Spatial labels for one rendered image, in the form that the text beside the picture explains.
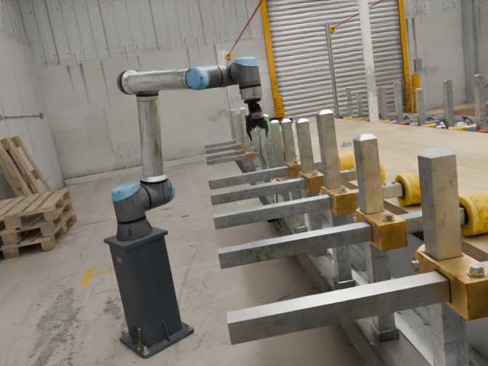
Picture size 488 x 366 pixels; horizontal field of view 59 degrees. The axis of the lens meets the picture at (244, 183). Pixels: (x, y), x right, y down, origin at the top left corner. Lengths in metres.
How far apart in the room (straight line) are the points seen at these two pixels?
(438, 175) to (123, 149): 9.12
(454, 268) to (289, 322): 0.22
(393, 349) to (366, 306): 0.37
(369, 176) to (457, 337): 0.31
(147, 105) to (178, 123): 7.27
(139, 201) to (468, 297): 1.90
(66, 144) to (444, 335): 9.31
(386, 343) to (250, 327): 0.46
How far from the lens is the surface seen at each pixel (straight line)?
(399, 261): 1.36
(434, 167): 0.61
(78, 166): 9.74
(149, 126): 2.29
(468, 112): 9.91
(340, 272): 1.17
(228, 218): 1.02
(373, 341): 0.97
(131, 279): 2.32
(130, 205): 2.28
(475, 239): 0.92
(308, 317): 0.57
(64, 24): 9.83
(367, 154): 0.84
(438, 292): 0.62
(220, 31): 9.76
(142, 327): 2.43
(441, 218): 0.63
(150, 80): 1.98
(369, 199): 0.86
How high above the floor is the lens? 1.22
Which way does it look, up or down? 11 degrees down
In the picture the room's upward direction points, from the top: 9 degrees counter-clockwise
